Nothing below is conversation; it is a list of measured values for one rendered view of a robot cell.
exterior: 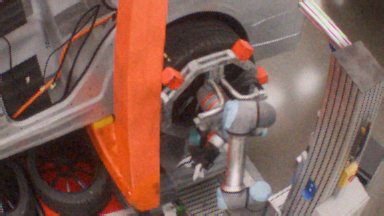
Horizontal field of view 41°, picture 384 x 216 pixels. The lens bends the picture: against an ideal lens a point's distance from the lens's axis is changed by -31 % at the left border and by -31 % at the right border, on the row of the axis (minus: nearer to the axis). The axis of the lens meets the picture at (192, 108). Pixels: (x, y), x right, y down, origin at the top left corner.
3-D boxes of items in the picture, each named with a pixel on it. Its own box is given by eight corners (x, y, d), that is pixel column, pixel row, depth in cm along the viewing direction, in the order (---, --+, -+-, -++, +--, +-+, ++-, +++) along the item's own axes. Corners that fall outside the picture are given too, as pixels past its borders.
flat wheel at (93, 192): (69, 128, 427) (67, 105, 409) (133, 192, 399) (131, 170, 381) (19, 172, 394) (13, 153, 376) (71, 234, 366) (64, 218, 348)
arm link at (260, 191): (267, 209, 317) (273, 196, 307) (242, 212, 316) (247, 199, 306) (267, 192, 325) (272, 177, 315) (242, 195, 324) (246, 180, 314)
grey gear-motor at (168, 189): (145, 167, 436) (144, 132, 410) (178, 212, 413) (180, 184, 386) (121, 175, 430) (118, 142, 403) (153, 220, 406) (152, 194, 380)
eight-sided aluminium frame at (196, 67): (245, 108, 406) (253, 41, 365) (251, 116, 402) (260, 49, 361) (157, 143, 387) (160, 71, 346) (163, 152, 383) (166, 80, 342)
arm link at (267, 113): (281, 98, 297) (264, 117, 345) (259, 98, 296) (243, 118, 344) (282, 125, 294) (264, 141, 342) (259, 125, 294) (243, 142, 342)
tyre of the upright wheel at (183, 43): (181, 115, 426) (252, 36, 405) (201, 144, 413) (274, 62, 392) (107, 91, 375) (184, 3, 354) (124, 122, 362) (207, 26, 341)
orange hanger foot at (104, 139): (106, 120, 402) (104, 79, 376) (147, 186, 373) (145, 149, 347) (85, 129, 396) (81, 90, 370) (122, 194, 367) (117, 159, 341)
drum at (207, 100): (217, 95, 384) (219, 77, 373) (238, 124, 372) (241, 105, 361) (193, 105, 379) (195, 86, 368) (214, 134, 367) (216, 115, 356)
